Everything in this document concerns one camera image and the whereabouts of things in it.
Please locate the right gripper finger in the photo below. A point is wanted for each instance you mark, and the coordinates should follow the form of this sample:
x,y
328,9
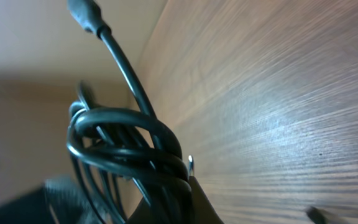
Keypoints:
x,y
195,209

